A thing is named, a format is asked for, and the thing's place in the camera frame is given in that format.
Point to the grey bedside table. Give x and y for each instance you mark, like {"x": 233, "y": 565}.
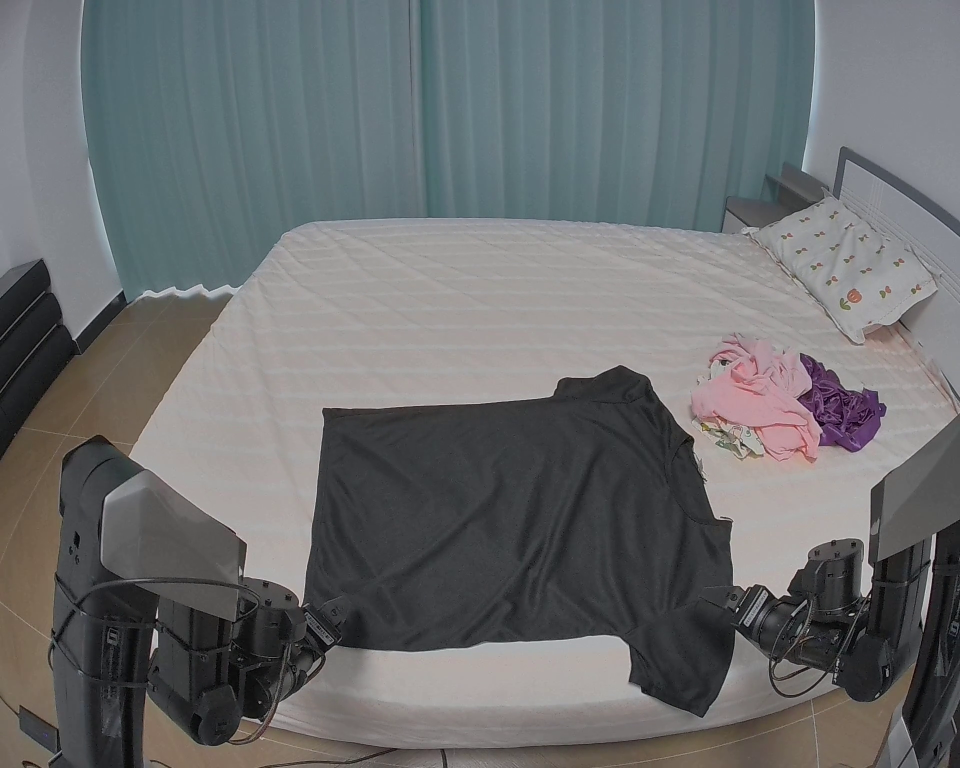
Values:
{"x": 754, "y": 210}

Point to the purple satin garment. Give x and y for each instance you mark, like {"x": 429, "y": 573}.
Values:
{"x": 844, "y": 412}

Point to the black chest of drawers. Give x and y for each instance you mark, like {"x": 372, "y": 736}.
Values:
{"x": 30, "y": 345}

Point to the white printed garment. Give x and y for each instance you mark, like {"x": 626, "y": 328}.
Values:
{"x": 731, "y": 439}

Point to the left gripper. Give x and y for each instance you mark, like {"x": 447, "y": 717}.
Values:
{"x": 324, "y": 622}

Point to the pink garment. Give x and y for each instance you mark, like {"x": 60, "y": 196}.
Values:
{"x": 757, "y": 405}

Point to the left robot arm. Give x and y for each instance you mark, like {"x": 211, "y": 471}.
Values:
{"x": 90, "y": 637}

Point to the blue-green curtain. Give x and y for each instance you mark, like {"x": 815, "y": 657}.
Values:
{"x": 600, "y": 112}
{"x": 247, "y": 135}

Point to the white printed pillow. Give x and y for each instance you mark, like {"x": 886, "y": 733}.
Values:
{"x": 844, "y": 262}

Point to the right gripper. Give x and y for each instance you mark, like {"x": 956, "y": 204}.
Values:
{"x": 769, "y": 619}

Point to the black power adapter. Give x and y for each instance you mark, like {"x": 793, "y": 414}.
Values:
{"x": 39, "y": 729}

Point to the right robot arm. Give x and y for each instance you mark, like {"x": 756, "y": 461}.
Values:
{"x": 922, "y": 600}

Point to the bed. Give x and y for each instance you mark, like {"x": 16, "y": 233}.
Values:
{"x": 450, "y": 322}

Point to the black T-shirt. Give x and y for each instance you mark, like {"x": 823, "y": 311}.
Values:
{"x": 510, "y": 525}

